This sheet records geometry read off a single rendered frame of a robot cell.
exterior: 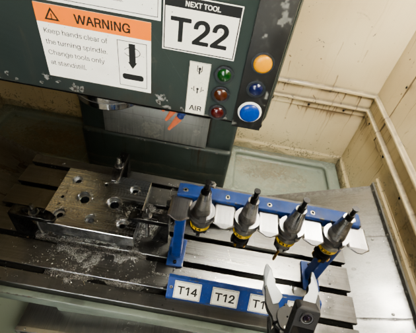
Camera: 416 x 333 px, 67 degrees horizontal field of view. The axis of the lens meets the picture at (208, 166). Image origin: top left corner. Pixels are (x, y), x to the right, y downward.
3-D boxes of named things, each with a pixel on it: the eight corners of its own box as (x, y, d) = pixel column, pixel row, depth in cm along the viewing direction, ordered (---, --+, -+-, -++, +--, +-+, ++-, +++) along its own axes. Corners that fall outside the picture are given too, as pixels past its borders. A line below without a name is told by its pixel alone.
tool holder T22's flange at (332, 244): (342, 230, 81) (346, 225, 79) (347, 252, 76) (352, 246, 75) (317, 227, 80) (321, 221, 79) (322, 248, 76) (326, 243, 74)
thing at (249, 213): (257, 213, 78) (265, 196, 73) (255, 227, 75) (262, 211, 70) (240, 208, 78) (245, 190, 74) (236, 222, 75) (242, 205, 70)
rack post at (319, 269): (319, 293, 100) (364, 244, 79) (302, 290, 100) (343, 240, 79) (315, 263, 107) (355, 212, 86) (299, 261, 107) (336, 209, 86)
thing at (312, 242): (324, 248, 75) (325, 246, 75) (302, 244, 75) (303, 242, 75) (320, 224, 80) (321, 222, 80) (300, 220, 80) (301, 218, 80)
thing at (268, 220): (278, 240, 75) (280, 238, 75) (257, 236, 75) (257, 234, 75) (278, 216, 80) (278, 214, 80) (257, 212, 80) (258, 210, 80)
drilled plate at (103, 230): (133, 246, 98) (133, 238, 95) (41, 230, 98) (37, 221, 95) (151, 191, 115) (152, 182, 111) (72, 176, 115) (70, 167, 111)
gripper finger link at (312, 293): (304, 280, 76) (290, 313, 71) (313, 269, 72) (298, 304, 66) (315, 287, 76) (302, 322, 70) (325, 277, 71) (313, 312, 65)
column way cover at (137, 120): (207, 150, 139) (227, 36, 103) (101, 131, 139) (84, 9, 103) (208, 143, 143) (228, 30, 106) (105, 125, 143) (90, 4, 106)
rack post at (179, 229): (181, 268, 100) (190, 213, 79) (165, 265, 100) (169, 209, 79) (187, 240, 107) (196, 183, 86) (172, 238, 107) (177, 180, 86)
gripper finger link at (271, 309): (257, 289, 69) (275, 332, 63) (259, 287, 68) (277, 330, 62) (277, 284, 70) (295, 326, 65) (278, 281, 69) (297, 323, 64)
